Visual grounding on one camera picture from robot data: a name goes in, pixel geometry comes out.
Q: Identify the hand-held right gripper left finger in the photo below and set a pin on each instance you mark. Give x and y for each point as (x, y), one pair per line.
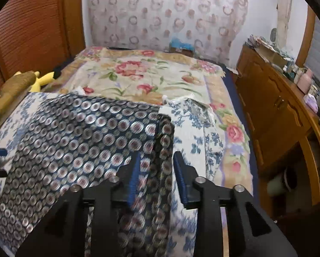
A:
(133, 182)

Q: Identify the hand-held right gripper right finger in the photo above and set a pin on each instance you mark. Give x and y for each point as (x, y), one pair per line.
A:
(180, 176)

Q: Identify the navy circle-print garment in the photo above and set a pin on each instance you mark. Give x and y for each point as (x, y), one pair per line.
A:
(68, 144)

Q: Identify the white blue-floral cloth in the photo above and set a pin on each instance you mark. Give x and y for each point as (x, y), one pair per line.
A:
(186, 128)

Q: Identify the brown pillow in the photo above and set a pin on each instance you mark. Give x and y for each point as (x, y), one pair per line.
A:
(15, 88)

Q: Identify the navy bed sheet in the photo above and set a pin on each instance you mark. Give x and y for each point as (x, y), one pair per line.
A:
(252, 150)

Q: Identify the yellow plush toy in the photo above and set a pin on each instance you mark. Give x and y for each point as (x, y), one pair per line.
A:
(40, 81)

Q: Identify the white bin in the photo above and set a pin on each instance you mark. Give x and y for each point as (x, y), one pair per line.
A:
(276, 186)

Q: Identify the floral bed blanket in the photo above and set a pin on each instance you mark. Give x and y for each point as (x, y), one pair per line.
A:
(149, 69)

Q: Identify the wooden dresser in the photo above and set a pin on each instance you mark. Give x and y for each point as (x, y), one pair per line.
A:
(270, 107)

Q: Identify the teal cloth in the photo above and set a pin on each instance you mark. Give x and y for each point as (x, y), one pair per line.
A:
(182, 44)

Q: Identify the purple packet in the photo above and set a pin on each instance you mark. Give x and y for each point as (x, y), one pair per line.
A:
(311, 102)

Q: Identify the cardboard box of papers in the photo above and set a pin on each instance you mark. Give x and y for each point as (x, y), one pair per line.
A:
(267, 52)

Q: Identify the pink bottle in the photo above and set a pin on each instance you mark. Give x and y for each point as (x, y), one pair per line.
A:
(304, 81)

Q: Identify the beige tied curtain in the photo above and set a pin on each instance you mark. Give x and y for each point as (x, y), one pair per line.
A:
(283, 18)

